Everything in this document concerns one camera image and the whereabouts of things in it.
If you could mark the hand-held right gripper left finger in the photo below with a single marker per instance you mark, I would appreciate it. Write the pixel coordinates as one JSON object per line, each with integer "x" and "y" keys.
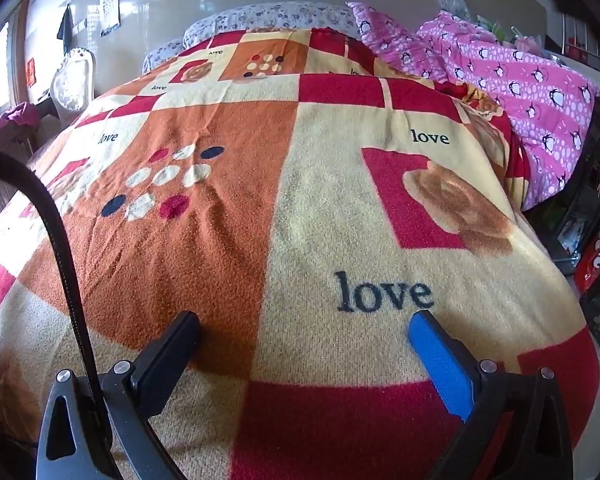
{"x": 172, "y": 355}

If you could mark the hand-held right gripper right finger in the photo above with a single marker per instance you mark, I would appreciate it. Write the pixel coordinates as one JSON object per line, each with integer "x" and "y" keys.
{"x": 440, "y": 360}

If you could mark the printed checkered blanket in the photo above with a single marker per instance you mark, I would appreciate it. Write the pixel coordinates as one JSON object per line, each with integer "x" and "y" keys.
{"x": 280, "y": 210}

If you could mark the pink penguin print quilt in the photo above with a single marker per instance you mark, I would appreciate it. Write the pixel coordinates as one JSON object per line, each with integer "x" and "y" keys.
{"x": 520, "y": 90}

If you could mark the magenta cloth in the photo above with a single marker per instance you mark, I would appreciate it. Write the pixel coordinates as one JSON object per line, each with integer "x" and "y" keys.
{"x": 17, "y": 116}

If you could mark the small floral pillow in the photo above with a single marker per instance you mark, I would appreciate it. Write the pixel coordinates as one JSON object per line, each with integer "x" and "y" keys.
{"x": 162, "y": 55}

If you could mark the dark hanging garment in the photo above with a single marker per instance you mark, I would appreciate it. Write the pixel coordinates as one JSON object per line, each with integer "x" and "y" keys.
{"x": 65, "y": 27}

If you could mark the metal stair railing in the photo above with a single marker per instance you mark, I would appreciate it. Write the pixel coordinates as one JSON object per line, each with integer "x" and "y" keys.
{"x": 580, "y": 35}

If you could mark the large floral pillow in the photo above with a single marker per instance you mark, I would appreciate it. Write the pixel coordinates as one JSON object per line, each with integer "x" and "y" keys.
{"x": 280, "y": 16}

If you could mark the clear plastic bag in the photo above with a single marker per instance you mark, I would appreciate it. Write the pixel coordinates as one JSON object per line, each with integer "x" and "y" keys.
{"x": 452, "y": 2}

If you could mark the red paper wall sticker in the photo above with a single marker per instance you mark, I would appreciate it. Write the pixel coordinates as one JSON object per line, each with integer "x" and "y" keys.
{"x": 31, "y": 72}

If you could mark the eye chart wall poster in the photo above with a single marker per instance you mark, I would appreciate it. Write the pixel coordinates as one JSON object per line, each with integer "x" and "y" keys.
{"x": 111, "y": 5}

